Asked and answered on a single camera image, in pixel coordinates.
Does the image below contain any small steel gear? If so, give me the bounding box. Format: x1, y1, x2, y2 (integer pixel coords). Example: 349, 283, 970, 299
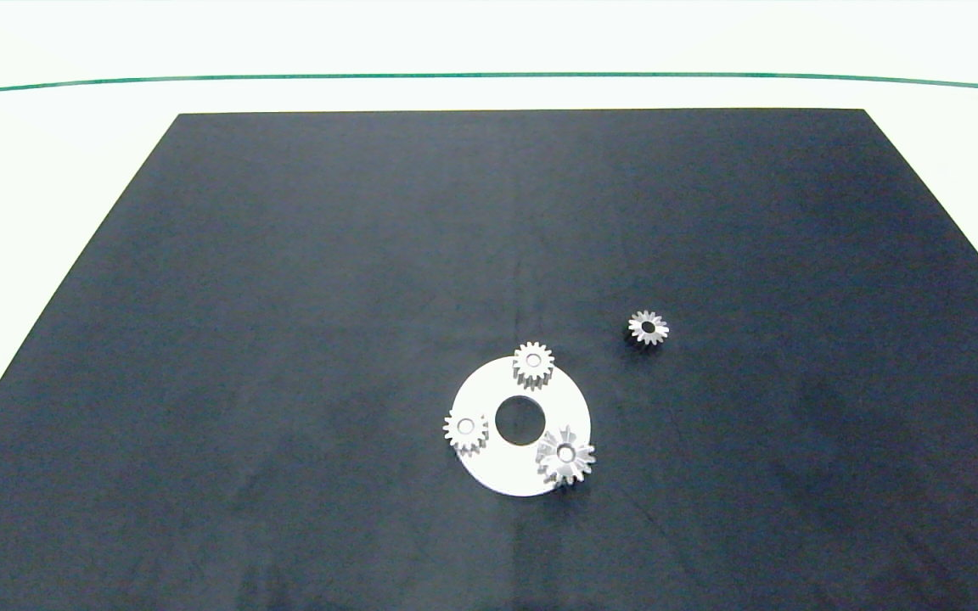
512, 341, 555, 390
442, 408, 490, 457
627, 310, 671, 347

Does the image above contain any round white plate with pins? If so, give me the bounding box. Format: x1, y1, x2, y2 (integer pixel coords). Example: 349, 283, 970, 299
451, 356, 593, 498

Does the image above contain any larger steel gear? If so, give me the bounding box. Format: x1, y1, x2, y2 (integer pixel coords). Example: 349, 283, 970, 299
536, 425, 597, 487

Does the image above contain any dark mat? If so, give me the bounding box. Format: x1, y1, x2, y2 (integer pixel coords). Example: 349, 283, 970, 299
0, 108, 978, 611

